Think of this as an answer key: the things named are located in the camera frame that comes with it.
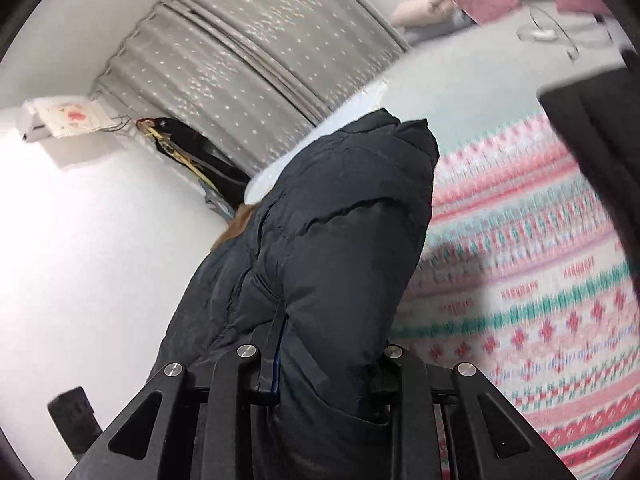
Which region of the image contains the folded grey blue blanket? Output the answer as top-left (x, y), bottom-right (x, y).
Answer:
top-left (404, 9), bottom-right (476, 47)

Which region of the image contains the white wall air conditioner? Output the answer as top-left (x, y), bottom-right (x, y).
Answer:
top-left (16, 96), bottom-right (118, 143)

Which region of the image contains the patterned red green bedspread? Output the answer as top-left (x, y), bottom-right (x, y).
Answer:
top-left (393, 114), bottom-right (639, 479)

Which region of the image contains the grey dotted curtain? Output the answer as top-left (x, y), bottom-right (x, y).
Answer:
top-left (93, 0), bottom-right (408, 174)

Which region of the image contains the light grey bed sheet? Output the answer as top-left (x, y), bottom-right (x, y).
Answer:
top-left (245, 1), bottom-right (631, 204)

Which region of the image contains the black quilted puffer jacket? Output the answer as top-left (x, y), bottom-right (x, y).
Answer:
top-left (145, 64), bottom-right (640, 480)

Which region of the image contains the brown folded coat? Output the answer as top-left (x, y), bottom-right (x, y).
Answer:
top-left (210, 204), bottom-right (258, 252)

